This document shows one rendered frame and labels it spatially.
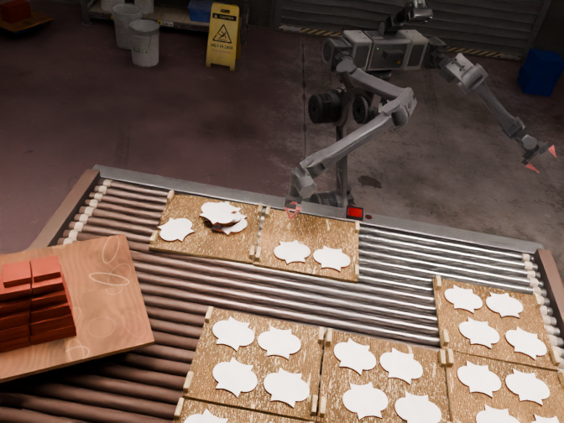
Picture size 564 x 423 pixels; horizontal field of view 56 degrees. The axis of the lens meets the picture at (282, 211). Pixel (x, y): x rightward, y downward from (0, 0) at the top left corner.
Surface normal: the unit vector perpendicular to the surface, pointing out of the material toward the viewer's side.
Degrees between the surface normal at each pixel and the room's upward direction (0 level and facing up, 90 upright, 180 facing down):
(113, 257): 0
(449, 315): 0
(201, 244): 0
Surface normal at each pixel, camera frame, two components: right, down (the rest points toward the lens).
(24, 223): 0.12, -0.77
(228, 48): -0.07, 0.44
